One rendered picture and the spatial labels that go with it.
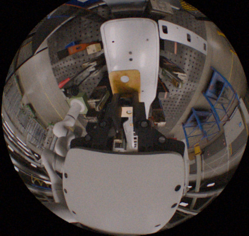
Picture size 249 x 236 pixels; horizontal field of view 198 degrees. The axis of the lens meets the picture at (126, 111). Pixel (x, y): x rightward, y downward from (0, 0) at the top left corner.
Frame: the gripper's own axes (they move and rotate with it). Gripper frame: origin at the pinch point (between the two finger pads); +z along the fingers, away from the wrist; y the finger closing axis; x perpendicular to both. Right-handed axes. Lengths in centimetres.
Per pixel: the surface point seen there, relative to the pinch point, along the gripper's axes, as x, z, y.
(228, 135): -309, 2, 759
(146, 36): 10.5, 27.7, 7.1
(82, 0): 34.9, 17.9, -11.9
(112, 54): 3.4, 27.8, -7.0
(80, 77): 0.3, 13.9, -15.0
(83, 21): 40, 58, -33
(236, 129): -201, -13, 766
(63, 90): 1.3, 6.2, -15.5
